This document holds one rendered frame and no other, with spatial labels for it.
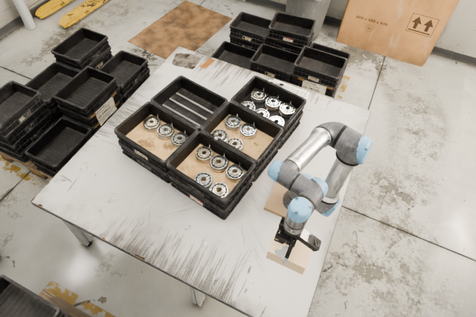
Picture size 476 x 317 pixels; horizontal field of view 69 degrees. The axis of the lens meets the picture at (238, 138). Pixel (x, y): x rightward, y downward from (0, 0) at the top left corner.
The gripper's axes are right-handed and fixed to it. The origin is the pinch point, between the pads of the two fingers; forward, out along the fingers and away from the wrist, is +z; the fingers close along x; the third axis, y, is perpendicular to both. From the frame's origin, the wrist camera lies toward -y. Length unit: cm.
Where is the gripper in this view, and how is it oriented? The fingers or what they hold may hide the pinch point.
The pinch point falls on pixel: (290, 248)
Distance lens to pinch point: 150.8
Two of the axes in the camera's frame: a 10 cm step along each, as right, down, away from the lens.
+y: -9.1, -3.5, 2.4
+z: -0.3, 6.2, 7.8
